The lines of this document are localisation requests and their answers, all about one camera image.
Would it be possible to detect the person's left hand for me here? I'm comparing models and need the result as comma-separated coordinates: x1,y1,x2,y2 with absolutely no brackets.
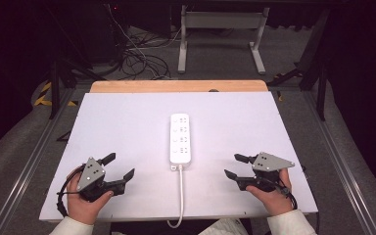
66,164,115,226

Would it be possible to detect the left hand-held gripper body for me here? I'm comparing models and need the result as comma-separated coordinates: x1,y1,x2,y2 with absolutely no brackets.
75,157,116,203

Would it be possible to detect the person's right hand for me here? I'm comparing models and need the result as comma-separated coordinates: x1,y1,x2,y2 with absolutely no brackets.
245,167,294,217

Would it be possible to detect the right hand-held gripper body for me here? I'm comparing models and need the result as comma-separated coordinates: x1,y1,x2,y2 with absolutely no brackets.
248,151,296,193

